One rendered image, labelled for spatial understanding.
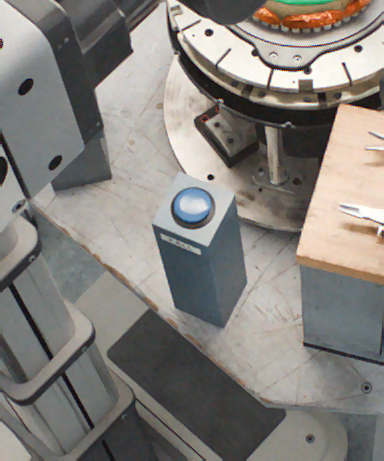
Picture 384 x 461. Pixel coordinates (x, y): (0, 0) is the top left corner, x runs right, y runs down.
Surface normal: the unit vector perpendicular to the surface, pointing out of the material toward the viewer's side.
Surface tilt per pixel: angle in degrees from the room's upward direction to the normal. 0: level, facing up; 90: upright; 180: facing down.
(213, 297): 90
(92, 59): 79
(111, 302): 0
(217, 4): 84
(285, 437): 0
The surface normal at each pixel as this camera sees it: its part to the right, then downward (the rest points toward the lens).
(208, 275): -0.44, 0.83
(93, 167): 0.18, 0.88
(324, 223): -0.09, -0.43
